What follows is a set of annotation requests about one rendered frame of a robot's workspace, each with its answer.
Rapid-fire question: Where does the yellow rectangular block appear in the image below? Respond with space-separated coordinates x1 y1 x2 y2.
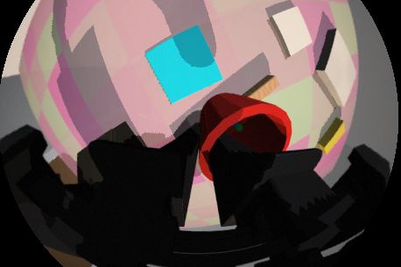
318 117 345 155

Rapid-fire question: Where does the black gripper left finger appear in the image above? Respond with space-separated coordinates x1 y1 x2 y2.
88 123 201 227

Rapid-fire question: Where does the light brown wooden bar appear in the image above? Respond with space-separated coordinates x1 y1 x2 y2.
243 74 280 101

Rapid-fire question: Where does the red cup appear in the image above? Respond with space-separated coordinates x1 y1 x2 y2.
200 93 292 180

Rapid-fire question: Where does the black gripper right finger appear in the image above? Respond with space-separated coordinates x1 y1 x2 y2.
208 133 323 227

